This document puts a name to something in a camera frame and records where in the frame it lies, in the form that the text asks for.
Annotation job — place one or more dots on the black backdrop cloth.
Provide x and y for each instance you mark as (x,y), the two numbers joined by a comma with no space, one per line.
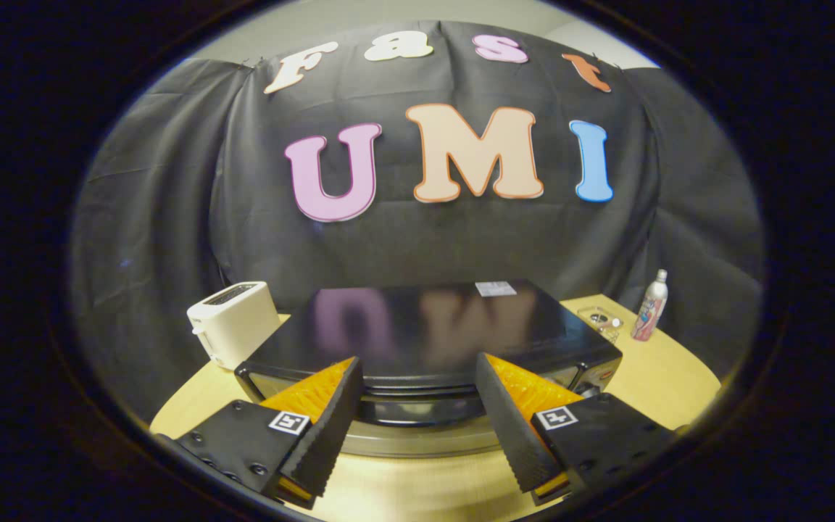
(171,217)

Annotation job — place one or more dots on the black toaster oven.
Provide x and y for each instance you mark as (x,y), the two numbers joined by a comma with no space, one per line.
(425,326)

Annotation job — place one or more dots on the pink spray bottle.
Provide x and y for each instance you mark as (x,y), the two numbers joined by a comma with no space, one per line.
(649,308)

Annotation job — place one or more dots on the white pop-up toaster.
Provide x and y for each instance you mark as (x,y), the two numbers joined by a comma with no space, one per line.
(233,319)

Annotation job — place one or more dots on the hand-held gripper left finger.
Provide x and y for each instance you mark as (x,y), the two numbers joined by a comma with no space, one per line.
(334,420)

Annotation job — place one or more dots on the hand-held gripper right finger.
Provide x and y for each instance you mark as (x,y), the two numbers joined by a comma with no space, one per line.
(508,428)

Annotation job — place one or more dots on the clear glass jar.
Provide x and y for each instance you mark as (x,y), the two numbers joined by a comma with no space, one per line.
(601,322)

